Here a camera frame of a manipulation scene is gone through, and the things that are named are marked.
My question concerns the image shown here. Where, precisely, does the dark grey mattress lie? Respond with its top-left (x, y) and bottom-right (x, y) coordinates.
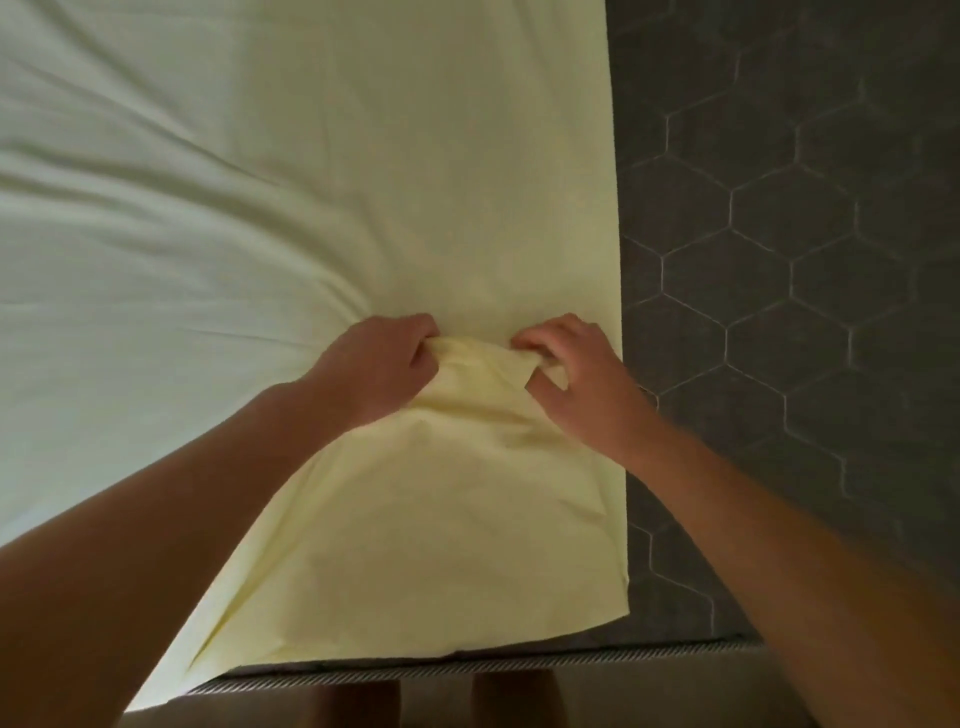
top-left (123, 0), bottom-right (960, 728)

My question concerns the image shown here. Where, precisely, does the person's left hand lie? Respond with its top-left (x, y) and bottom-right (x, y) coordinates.
top-left (299, 312), bottom-right (442, 433)

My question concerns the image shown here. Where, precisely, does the person's left forearm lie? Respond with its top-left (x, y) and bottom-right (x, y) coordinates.
top-left (0, 382), bottom-right (354, 728)

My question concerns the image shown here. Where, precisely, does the person's right hand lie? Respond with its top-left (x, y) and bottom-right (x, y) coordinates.
top-left (509, 312), bottom-right (661, 466)

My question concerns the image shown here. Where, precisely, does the pale yellow bed sheet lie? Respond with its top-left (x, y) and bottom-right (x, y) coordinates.
top-left (0, 0), bottom-right (631, 714)

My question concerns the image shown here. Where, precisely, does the person's right leg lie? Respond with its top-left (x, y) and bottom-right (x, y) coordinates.
top-left (470, 671), bottom-right (564, 728)

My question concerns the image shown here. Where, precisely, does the person's right forearm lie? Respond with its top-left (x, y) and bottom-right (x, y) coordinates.
top-left (618, 419), bottom-right (960, 728)

